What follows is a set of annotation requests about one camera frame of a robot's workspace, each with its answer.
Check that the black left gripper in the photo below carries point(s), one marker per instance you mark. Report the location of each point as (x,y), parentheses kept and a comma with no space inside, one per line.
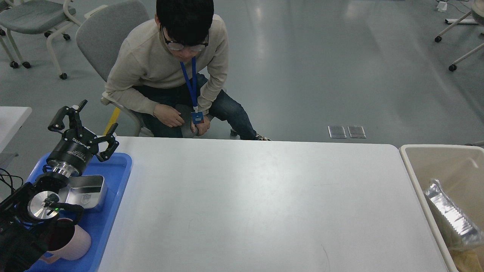
(74,148)

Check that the square steel tin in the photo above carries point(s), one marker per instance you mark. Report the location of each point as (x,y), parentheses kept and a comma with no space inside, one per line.
(88,191)

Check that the pink mug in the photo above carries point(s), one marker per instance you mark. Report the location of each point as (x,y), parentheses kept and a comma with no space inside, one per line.
(68,243)

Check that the aluminium foil tray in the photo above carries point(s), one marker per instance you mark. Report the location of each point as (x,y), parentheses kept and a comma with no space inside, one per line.
(458,231)

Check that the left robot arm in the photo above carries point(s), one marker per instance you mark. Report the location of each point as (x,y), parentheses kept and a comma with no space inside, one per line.
(31,213)

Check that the white side table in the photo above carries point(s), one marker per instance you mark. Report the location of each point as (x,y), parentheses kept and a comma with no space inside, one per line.
(11,120)

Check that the blue plastic tray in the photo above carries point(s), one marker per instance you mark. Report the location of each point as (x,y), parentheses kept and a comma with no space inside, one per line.
(97,222)

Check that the grey office chair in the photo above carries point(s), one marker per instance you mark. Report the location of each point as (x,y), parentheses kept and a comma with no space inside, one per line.
(109,41)

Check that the seated person beige sweater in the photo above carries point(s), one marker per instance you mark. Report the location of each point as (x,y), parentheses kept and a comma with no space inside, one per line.
(177,75)

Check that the grey chair top left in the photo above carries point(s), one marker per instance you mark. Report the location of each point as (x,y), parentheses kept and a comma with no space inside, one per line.
(39,17)

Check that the left floor socket plate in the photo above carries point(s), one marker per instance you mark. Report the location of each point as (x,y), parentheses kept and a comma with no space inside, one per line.
(337,131)

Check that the floor socket plate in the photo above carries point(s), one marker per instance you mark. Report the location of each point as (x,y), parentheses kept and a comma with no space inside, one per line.
(356,131)
(337,131)

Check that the right floor socket plate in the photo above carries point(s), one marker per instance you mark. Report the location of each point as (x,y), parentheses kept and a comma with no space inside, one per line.
(356,131)

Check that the beige plastic bin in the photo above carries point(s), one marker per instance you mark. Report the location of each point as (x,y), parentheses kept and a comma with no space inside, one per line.
(460,171)

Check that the foil and paper trash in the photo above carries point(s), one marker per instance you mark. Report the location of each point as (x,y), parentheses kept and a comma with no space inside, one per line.
(469,261)

